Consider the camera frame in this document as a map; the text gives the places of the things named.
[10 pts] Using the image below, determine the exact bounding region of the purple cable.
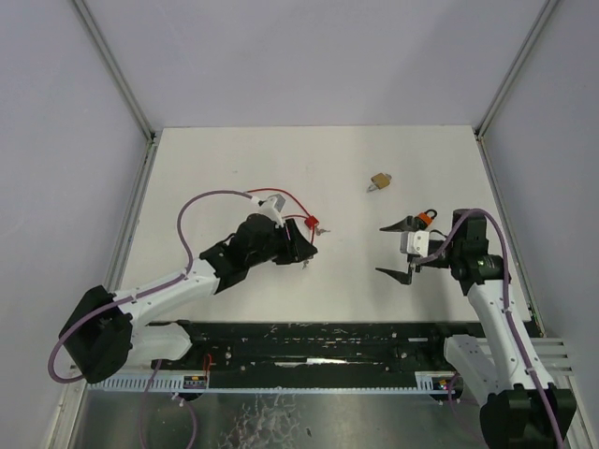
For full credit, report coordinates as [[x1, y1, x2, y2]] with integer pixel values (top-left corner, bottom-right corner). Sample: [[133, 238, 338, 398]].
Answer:
[[49, 188, 263, 384], [416, 208, 567, 449]]

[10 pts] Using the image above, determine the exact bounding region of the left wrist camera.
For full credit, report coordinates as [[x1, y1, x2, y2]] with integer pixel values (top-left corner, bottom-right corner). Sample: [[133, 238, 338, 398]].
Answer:
[[258, 194, 285, 226]]

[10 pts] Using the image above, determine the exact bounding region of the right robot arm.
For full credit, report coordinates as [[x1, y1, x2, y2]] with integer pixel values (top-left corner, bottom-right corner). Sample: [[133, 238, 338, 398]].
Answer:
[[384, 209, 577, 448]]

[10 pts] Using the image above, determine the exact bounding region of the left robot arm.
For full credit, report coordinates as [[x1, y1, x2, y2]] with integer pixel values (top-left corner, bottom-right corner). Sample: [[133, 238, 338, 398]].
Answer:
[[59, 213, 317, 384]]

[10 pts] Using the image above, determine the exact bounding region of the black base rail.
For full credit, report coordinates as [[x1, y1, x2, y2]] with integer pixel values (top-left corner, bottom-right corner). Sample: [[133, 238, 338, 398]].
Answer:
[[160, 321, 483, 390]]

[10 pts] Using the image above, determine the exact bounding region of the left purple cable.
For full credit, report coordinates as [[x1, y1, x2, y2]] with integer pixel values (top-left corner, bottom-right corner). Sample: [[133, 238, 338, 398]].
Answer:
[[49, 188, 263, 384]]

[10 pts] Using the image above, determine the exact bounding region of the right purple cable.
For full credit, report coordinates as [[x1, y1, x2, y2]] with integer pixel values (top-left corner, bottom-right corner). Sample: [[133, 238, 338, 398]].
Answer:
[[416, 208, 567, 449]]

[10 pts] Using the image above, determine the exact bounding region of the white slotted cable duct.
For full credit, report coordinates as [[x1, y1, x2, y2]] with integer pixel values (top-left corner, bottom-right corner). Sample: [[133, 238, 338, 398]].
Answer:
[[87, 371, 210, 394]]

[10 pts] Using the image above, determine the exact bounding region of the red cable padlock on table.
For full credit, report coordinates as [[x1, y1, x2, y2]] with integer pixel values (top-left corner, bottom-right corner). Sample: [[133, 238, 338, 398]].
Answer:
[[248, 187, 320, 232]]

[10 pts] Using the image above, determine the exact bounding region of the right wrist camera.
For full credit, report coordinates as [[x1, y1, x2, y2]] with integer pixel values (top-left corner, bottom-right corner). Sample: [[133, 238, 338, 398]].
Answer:
[[399, 230, 430, 257]]

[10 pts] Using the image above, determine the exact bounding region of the orange black padlock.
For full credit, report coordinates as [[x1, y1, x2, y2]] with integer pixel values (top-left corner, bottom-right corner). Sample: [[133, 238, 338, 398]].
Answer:
[[414, 209, 438, 230]]

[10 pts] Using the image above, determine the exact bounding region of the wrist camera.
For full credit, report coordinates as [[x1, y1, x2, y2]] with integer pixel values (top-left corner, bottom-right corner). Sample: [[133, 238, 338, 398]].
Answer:
[[258, 194, 285, 226], [399, 230, 430, 257]]

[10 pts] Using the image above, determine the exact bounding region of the brass padlock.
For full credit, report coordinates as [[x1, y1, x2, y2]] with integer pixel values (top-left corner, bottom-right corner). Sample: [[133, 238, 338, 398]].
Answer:
[[367, 173, 392, 193]]

